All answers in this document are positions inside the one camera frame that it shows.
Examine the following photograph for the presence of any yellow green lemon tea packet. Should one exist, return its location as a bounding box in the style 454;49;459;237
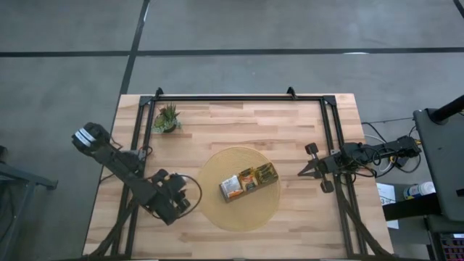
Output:
254;162;279;186

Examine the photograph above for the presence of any potted green succulent plant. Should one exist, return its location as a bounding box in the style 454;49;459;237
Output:
151;103;182;133

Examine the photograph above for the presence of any keyboard with coloured keys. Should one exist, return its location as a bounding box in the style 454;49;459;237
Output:
436;231;464;261

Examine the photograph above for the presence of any grey equipment cart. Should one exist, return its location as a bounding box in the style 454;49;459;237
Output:
413;107;464;223

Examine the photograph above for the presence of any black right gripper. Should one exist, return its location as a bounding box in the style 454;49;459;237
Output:
297;154;341;194

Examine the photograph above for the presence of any grey metal stand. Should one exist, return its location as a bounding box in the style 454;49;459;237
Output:
0;144;59;261

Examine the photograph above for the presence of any black pole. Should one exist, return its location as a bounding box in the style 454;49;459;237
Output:
429;94;464;124

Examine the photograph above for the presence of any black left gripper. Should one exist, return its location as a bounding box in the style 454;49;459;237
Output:
148;173;191;226

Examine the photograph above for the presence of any black aluminium rig frame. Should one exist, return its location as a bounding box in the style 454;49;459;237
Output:
85;86;396;261

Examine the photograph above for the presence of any dark wooden tea box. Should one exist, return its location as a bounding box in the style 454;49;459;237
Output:
218;162;280;204

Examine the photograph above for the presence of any white paper sheet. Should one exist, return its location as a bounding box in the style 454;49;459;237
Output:
376;182;400;231

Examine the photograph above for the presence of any white plastic bottle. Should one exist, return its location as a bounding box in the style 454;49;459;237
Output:
402;181;437;201

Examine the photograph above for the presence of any black slanted bar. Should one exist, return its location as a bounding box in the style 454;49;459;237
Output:
382;193;442;222

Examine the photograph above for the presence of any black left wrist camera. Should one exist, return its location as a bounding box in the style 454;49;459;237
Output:
152;168;170;184

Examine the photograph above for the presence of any round woven beige placemat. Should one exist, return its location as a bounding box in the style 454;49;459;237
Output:
197;146;282;233

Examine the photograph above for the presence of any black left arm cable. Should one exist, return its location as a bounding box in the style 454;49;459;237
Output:
176;174;203;220

